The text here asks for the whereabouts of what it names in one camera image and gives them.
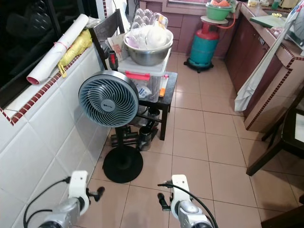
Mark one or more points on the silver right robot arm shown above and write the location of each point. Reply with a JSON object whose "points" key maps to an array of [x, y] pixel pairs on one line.
{"points": [[192, 217]]}

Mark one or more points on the grey vacuum cleaner parts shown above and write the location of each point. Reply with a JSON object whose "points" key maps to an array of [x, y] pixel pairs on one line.
{"points": [[145, 137]]}

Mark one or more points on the black side table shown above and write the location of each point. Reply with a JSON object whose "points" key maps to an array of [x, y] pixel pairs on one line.
{"points": [[169, 95]]}

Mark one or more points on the clear storage box red latches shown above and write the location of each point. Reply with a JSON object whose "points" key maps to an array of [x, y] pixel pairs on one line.
{"points": [[149, 85]]}

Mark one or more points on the dark wooden dining chair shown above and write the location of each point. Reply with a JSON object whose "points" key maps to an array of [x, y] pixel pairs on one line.
{"points": [[285, 137]]}

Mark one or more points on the large steel mixing bowl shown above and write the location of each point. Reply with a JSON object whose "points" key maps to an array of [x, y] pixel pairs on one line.
{"points": [[147, 56]]}

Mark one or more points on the yellow folded cloth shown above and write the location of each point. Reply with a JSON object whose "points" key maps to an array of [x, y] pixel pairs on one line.
{"points": [[78, 46]]}

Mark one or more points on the rolled white paper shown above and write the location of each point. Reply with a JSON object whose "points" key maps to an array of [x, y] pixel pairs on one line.
{"points": [[59, 47]]}

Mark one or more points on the white leaning board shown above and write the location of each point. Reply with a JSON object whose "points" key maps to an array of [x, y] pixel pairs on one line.
{"points": [[259, 76]]}

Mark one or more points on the green red gas cylinder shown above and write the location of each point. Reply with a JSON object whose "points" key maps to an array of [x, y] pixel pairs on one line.
{"points": [[203, 47]]}

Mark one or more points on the white plastic bag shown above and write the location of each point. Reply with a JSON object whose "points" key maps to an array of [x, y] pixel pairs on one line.
{"points": [[154, 37]]}

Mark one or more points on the dark wooden chair back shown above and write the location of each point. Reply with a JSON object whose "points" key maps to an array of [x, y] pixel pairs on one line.
{"points": [[105, 26]]}

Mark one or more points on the brown kitchen cabinet counter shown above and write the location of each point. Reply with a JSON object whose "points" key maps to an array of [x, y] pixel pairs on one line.
{"points": [[256, 57]]}

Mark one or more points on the dark window pane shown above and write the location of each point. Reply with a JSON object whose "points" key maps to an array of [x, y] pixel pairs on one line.
{"points": [[33, 33]]}

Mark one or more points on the clear plastic egg carton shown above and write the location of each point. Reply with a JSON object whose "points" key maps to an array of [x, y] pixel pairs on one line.
{"points": [[146, 18]]}

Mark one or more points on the green plastic basin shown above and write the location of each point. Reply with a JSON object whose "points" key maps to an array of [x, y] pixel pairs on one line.
{"points": [[218, 12]]}

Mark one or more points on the green cutting board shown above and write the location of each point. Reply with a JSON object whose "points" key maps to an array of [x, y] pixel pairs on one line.
{"points": [[268, 21]]}

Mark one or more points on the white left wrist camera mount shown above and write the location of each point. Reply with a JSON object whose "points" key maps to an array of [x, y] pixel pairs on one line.
{"points": [[78, 187]]}

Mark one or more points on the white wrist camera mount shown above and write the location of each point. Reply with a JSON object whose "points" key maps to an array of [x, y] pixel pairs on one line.
{"points": [[78, 187], [180, 190]]}

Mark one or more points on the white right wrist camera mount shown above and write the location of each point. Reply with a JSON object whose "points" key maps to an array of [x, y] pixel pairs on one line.
{"points": [[180, 190]]}

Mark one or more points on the grey pedestal fan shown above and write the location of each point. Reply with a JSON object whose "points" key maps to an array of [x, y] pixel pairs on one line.
{"points": [[108, 99]]}

